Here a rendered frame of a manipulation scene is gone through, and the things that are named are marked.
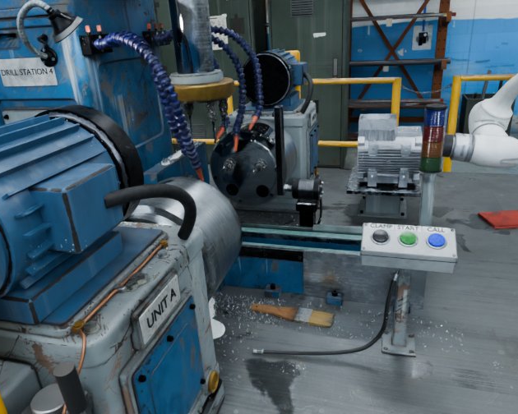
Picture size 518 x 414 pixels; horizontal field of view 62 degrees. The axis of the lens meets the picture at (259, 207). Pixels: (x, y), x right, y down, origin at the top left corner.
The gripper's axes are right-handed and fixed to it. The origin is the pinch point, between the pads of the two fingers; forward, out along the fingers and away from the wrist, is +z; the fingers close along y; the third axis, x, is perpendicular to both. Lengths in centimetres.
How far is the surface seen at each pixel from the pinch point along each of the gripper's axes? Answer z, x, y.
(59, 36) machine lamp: 65, -30, 77
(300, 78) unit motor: 33.2, -15.3, -10.8
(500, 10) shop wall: -122, -55, -455
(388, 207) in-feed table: -4.5, 24.1, 1.6
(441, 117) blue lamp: -12.1, -12.7, 21.8
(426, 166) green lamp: -10.9, 1.5, 21.7
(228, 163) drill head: 46, 6, 30
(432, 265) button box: -8, 5, 75
